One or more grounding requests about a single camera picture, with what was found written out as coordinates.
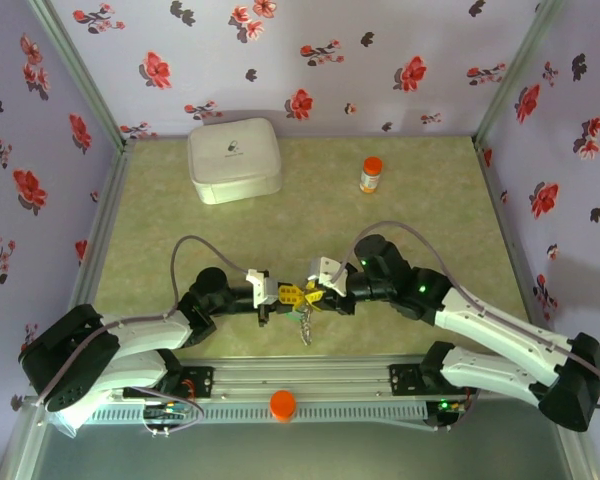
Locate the orange round button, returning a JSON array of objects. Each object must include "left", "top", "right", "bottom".
[{"left": 269, "top": 389, "right": 298, "bottom": 424}]

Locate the orange capped pill bottle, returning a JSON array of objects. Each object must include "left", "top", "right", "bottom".
[{"left": 358, "top": 156, "right": 384, "bottom": 195}]

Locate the small circuit board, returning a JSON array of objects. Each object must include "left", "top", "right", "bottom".
[
  {"left": 431, "top": 398, "right": 465, "bottom": 417},
  {"left": 143, "top": 402, "right": 192, "bottom": 422}
]

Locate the white medicine bag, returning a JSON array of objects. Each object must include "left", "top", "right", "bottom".
[{"left": 187, "top": 117, "right": 284, "bottom": 206}]

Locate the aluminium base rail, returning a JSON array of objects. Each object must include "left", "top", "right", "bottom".
[{"left": 179, "top": 355, "right": 429, "bottom": 401}]

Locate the grey slotted cable duct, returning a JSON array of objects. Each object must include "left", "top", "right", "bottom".
[{"left": 87, "top": 399, "right": 429, "bottom": 424}]

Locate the grey aluminium frame rail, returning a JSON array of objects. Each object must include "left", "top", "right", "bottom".
[
  {"left": 472, "top": 137, "right": 539, "bottom": 329},
  {"left": 557, "top": 424, "right": 599, "bottom": 480},
  {"left": 67, "top": 139, "right": 137, "bottom": 309},
  {"left": 0, "top": 397, "right": 49, "bottom": 480}
]

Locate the grey aluminium frame post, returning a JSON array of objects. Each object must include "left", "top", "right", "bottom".
[
  {"left": 474, "top": 0, "right": 566, "bottom": 146},
  {"left": 27, "top": 0, "right": 134, "bottom": 151}
]

